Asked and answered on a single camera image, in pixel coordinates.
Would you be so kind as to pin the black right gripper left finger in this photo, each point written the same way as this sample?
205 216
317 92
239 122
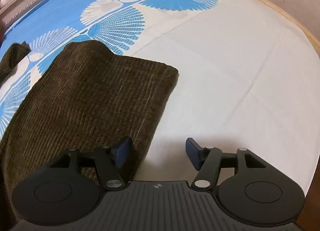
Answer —
71 184

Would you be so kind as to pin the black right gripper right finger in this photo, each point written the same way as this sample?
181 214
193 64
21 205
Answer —
245 185

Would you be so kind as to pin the blue white patterned bedsheet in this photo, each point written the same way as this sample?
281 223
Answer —
248 76

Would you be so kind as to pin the dark brown corduroy pants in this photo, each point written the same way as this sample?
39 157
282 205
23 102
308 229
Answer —
89 97

